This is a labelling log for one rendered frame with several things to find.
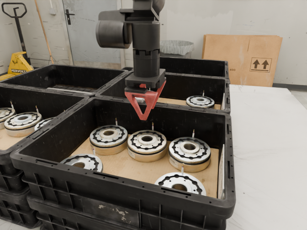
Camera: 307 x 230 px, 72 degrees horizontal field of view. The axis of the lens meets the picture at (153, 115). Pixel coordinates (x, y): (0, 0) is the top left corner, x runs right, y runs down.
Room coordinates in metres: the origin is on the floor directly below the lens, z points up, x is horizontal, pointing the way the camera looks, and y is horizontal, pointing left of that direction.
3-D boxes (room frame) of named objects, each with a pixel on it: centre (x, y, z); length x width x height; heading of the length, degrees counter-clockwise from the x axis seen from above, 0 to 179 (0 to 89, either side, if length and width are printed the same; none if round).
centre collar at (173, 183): (0.29, -0.05, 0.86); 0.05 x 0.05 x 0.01
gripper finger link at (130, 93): (0.44, 0.02, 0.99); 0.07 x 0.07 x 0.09; 75
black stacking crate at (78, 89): (0.79, 0.33, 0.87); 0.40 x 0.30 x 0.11; 73
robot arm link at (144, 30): (0.46, 0.02, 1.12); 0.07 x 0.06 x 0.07; 77
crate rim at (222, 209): (0.39, 0.04, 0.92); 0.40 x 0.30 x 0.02; 73
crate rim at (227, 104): (0.68, -0.05, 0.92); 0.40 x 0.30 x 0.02; 73
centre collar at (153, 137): (0.46, 0.02, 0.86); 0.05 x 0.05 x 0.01
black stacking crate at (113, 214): (0.39, 0.04, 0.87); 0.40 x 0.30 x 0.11; 73
